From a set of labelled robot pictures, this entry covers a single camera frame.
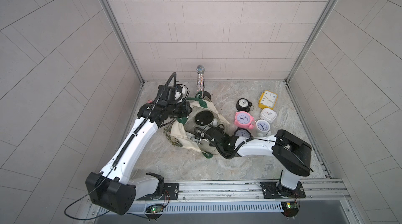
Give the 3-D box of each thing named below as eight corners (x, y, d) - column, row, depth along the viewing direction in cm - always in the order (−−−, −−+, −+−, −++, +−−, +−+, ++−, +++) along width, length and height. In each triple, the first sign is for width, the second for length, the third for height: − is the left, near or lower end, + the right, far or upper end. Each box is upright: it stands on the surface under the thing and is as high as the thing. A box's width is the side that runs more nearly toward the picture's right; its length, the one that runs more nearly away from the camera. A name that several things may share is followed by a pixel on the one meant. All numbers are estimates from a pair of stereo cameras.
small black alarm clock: (236, 111, 101) (237, 108, 99) (234, 101, 107) (235, 98, 104) (252, 111, 101) (254, 108, 99) (250, 101, 107) (251, 98, 104)
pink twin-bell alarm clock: (235, 129, 93) (235, 127, 91) (233, 113, 100) (233, 111, 98) (254, 129, 93) (255, 127, 91) (251, 113, 100) (252, 111, 98)
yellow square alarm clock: (256, 106, 104) (257, 104, 102) (262, 91, 112) (263, 89, 110) (272, 112, 101) (274, 110, 99) (277, 96, 109) (278, 94, 107)
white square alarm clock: (268, 126, 95) (270, 123, 92) (256, 116, 99) (258, 112, 96) (277, 117, 99) (279, 114, 96) (265, 108, 103) (267, 104, 100)
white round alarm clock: (257, 136, 90) (258, 134, 88) (254, 122, 96) (255, 119, 94) (270, 136, 90) (272, 134, 88) (266, 122, 96) (268, 119, 94)
